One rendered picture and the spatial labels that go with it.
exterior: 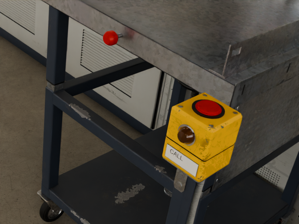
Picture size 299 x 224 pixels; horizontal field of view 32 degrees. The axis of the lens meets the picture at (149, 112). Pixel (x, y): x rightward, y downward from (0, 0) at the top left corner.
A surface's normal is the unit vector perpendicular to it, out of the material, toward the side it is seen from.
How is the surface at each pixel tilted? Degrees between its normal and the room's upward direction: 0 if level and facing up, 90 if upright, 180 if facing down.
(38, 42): 90
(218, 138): 90
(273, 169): 90
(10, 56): 0
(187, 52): 0
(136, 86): 90
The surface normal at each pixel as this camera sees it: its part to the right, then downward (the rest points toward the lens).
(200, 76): -0.69, 0.30
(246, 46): 0.71, 0.47
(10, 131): 0.14, -0.83
